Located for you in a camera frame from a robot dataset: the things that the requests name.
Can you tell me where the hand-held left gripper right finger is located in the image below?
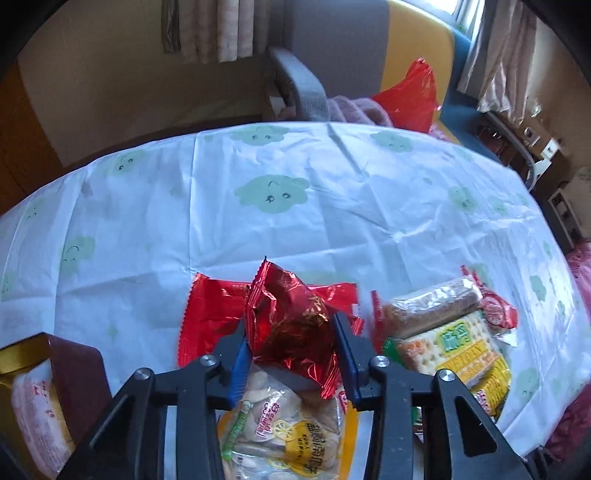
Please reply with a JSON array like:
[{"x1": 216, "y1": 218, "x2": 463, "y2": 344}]
[{"x1": 332, "y1": 311, "x2": 532, "y2": 480}]

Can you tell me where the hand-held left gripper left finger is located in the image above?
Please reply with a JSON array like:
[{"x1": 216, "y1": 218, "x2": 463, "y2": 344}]
[{"x1": 60, "y1": 318, "x2": 253, "y2": 480}]

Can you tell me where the crinkled red foil snack packet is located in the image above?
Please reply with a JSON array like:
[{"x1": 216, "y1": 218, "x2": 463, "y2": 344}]
[{"x1": 245, "y1": 257, "x2": 347, "y2": 400}]

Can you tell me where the yellow lemon biscuit packet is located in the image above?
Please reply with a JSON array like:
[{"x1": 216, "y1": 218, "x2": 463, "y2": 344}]
[{"x1": 217, "y1": 364, "x2": 358, "y2": 480}]

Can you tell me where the gold box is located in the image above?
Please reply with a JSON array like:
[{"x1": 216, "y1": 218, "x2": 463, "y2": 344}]
[{"x1": 0, "y1": 333, "x2": 112, "y2": 480}]

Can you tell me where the clear brown cracker packet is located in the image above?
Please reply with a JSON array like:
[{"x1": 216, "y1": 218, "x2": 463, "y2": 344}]
[{"x1": 372, "y1": 277, "x2": 483, "y2": 340}]

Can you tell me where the green yellow cracker packet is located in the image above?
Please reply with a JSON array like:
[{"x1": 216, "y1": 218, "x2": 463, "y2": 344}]
[{"x1": 381, "y1": 309, "x2": 511, "y2": 423}]

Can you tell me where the small red white packet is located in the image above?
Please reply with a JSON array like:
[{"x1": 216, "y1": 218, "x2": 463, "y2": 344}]
[{"x1": 459, "y1": 265, "x2": 520, "y2": 344}]

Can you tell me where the clear pink bread packet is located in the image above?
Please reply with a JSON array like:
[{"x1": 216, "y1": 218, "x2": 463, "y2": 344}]
[{"x1": 11, "y1": 360, "x2": 77, "y2": 478}]

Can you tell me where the pink blanket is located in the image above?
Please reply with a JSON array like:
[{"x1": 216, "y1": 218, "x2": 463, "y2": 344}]
[{"x1": 323, "y1": 95, "x2": 395, "y2": 127}]

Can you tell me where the wooden shelf unit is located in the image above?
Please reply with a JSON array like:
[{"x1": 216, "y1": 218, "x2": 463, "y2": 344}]
[{"x1": 547, "y1": 185, "x2": 583, "y2": 250}]

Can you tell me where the grey office chair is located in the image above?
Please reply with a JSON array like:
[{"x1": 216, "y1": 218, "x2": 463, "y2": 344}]
[{"x1": 482, "y1": 113, "x2": 552, "y2": 188}]

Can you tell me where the red plastic bag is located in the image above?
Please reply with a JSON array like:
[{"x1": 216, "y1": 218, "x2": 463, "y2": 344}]
[{"x1": 372, "y1": 58, "x2": 441, "y2": 134}]

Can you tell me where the wooden desk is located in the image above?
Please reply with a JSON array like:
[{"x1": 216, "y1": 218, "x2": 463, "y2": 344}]
[{"x1": 475, "y1": 111, "x2": 575, "y2": 185}]

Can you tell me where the brown wooden wardrobe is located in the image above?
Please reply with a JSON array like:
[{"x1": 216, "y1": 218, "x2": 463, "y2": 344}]
[{"x1": 0, "y1": 60, "x2": 63, "y2": 217}]

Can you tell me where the grey yellow blue sofa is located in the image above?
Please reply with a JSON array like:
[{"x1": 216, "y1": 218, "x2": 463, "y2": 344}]
[{"x1": 265, "y1": 0, "x2": 476, "y2": 144}]

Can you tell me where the beige patterned curtain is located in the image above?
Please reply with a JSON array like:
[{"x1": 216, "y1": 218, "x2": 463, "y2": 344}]
[
  {"x1": 459, "y1": 0, "x2": 539, "y2": 114},
  {"x1": 161, "y1": 0, "x2": 289, "y2": 65}
]

